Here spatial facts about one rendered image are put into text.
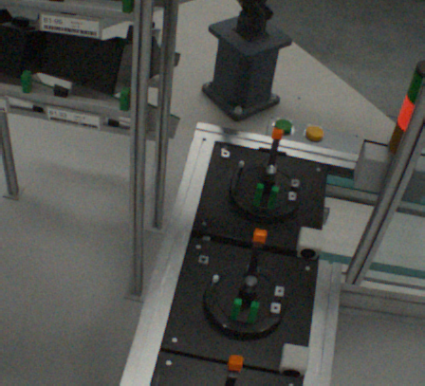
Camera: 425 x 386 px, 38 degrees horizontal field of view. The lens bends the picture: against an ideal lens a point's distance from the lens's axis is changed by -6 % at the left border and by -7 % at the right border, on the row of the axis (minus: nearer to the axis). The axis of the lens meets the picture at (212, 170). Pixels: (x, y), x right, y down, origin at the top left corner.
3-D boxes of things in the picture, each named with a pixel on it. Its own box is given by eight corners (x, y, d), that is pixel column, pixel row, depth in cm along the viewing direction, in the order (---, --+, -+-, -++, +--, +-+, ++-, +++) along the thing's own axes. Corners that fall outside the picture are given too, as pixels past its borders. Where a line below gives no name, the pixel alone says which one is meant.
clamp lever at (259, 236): (247, 266, 110) (255, 227, 107) (258, 267, 110) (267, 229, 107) (245, 276, 107) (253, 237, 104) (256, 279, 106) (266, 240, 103)
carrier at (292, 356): (189, 243, 118) (194, 197, 109) (316, 267, 117) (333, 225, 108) (158, 354, 101) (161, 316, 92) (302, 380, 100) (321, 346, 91)
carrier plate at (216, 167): (213, 148, 136) (214, 140, 134) (325, 172, 134) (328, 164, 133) (190, 236, 119) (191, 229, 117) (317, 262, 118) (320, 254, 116)
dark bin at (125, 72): (114, 47, 118) (122, 10, 115) (177, 65, 116) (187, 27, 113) (38, 72, 92) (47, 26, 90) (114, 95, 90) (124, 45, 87)
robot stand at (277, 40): (244, 72, 170) (253, 10, 156) (280, 103, 163) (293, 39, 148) (199, 89, 163) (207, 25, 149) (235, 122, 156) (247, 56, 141)
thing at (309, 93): (222, -2, 202) (223, -9, 200) (435, 169, 156) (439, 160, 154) (24, 65, 169) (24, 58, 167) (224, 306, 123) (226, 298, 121)
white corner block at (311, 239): (296, 238, 121) (301, 225, 118) (319, 243, 121) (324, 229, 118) (293, 258, 118) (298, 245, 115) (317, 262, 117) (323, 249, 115)
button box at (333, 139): (265, 135, 148) (269, 114, 143) (353, 153, 146) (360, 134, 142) (261, 156, 143) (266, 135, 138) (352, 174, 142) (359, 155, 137)
